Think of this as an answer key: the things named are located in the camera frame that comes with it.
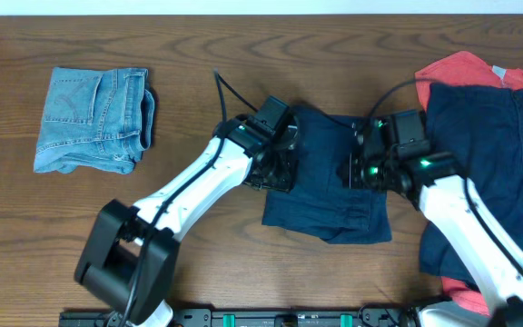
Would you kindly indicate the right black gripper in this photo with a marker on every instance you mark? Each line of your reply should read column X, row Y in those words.
column 358, row 171

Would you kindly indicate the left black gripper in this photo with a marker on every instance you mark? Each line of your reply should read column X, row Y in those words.
column 278, row 170

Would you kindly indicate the navy blue shorts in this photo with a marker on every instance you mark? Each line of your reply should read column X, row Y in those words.
column 320, row 204

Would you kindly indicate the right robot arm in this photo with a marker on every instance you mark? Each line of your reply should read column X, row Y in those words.
column 437, row 185

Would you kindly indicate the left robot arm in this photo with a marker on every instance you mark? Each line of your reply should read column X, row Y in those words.
column 129, row 258

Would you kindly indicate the navy shorts in pile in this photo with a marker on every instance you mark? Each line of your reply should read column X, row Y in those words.
column 483, row 127

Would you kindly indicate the red t-shirt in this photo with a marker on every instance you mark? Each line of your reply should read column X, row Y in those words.
column 465, row 69

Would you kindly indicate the folded light blue jeans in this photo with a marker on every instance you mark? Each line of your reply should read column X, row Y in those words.
column 98, row 119

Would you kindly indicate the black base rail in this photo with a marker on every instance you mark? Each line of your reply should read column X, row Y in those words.
column 366, row 316

